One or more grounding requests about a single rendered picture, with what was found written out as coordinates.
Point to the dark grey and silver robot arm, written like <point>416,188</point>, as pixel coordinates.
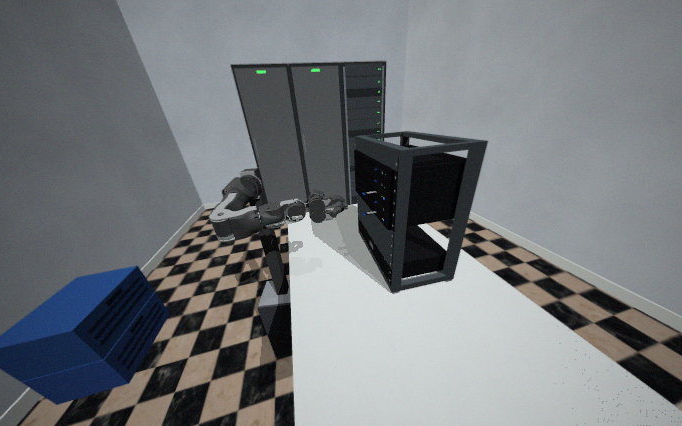
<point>232,221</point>

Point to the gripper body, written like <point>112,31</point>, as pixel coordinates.
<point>316,206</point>

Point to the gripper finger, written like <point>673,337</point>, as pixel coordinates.
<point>332,214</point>
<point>332,200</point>

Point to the black server rack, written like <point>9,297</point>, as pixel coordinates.
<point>400,187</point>

